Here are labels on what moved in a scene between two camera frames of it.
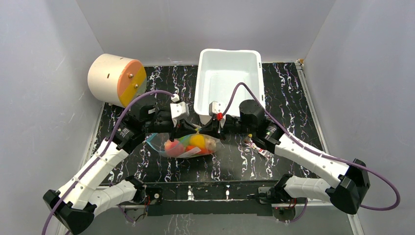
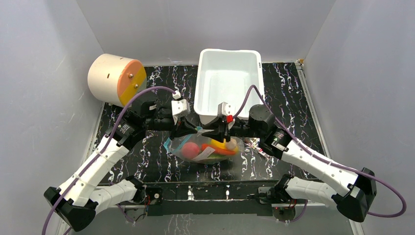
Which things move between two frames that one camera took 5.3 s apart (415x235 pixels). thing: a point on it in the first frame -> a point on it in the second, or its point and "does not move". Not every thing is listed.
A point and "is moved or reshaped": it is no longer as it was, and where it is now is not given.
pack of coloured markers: [265, 153] does not move
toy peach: [173, 149] -> [190, 150]
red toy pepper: [203, 151] -> [219, 150]
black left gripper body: [160, 124] does not move
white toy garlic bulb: [211, 145] -> [232, 144]
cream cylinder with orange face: [117, 80] does not move
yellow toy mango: [197, 140] -> [220, 145]
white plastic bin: [219, 71] does not move
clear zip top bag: [186, 146] is moved or reshaped
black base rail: [209, 198] does not move
